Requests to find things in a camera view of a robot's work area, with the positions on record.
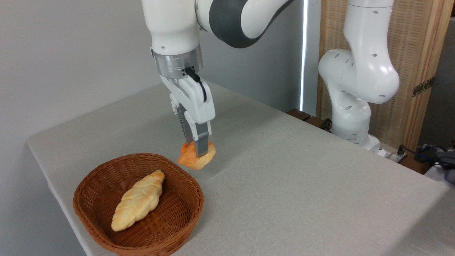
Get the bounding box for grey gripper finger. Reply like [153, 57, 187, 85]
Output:
[184, 111, 213, 158]
[170, 93, 194, 145]

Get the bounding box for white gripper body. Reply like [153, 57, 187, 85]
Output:
[160, 73, 216, 125]

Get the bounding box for round knotted bread roll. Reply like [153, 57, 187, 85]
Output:
[177, 141, 216, 170]

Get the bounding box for long braided bread loaf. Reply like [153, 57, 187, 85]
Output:
[111, 170, 165, 232]

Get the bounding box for grey tablecloth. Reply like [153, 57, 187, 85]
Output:
[27, 80, 455, 256]

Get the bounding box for brown wooden block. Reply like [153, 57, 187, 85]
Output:
[400, 156, 431, 175]
[287, 108, 311, 121]
[305, 116, 326, 129]

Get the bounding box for brown wicker basket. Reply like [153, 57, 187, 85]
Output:
[73, 153, 204, 256]

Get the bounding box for white power strip with plug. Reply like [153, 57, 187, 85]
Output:
[386, 144, 408, 164]

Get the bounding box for wooden woven folding screen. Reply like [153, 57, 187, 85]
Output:
[316, 0, 455, 153]

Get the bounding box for brass screen hinge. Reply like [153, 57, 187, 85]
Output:
[412, 76, 435, 97]

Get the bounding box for dark grey bag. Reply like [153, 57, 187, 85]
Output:
[414, 143, 455, 184]

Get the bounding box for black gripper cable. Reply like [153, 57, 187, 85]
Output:
[184, 67, 207, 102]

